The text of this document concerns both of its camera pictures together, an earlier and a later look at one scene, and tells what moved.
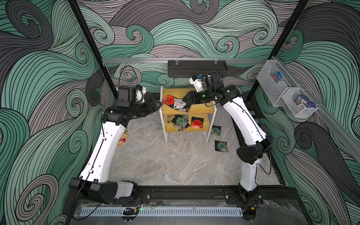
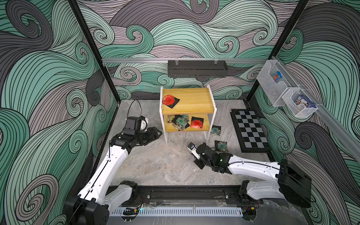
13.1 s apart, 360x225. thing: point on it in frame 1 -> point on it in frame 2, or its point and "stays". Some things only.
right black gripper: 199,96 -> 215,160
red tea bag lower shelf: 197,123 stays
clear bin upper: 274,80 stays
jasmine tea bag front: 216,130 stays
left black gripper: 150,108 -> 150,134
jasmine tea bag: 221,146 stays
